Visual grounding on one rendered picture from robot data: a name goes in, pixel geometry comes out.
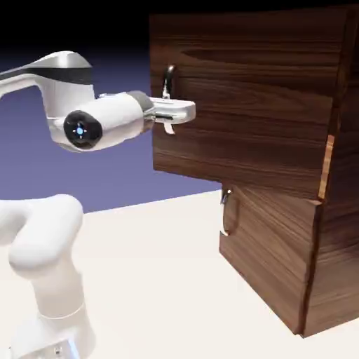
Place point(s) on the small dark wood cabinet door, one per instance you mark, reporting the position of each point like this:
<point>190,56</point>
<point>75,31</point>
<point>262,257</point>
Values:
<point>269,252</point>

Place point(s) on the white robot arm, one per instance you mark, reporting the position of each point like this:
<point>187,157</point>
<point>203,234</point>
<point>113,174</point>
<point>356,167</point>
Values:
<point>59,95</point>

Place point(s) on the large dark wood cabinet door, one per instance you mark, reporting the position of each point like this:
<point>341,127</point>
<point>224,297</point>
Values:
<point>252,84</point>

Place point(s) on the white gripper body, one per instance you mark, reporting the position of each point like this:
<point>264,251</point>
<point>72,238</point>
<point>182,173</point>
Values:
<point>176,110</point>

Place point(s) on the dark wood cabinet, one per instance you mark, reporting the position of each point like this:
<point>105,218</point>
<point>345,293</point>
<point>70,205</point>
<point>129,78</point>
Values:
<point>342,252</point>

